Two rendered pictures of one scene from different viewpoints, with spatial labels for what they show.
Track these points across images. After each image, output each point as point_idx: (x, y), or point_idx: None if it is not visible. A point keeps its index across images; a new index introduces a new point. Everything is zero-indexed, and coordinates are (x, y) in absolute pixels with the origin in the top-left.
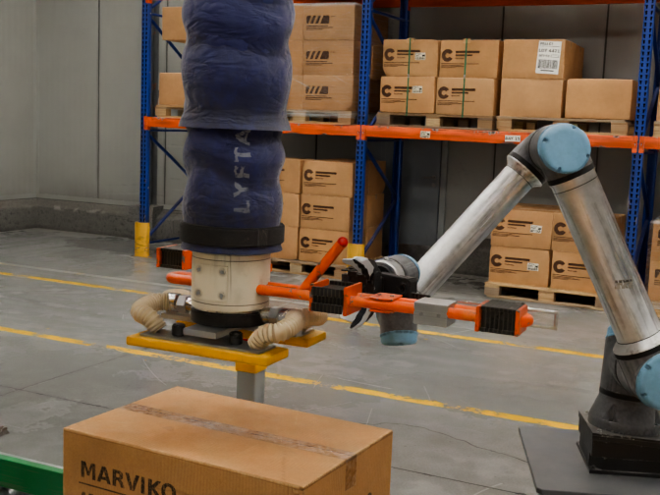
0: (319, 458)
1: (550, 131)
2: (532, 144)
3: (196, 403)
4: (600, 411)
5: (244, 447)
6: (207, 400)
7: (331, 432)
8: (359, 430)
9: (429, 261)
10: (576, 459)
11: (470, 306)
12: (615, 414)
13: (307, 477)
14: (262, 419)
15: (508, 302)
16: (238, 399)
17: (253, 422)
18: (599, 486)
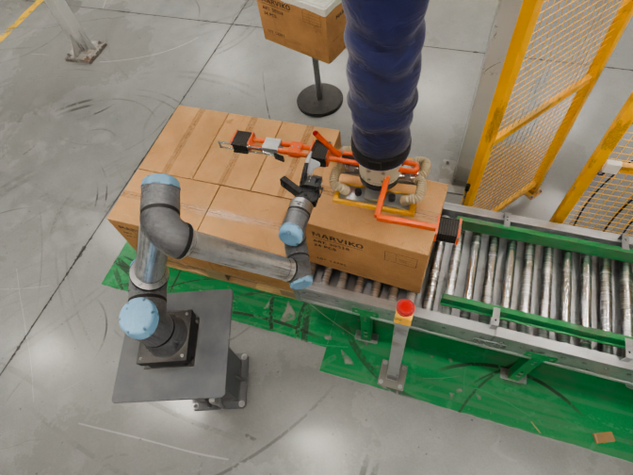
0: (328, 182)
1: (168, 174)
2: (178, 201)
3: (404, 231)
4: (180, 321)
5: (362, 185)
6: (401, 237)
7: (328, 210)
8: (315, 216)
9: (271, 253)
10: (201, 338)
11: (255, 144)
12: (173, 315)
13: (329, 165)
14: (364, 217)
15: (238, 141)
16: (386, 242)
17: (366, 212)
18: (199, 300)
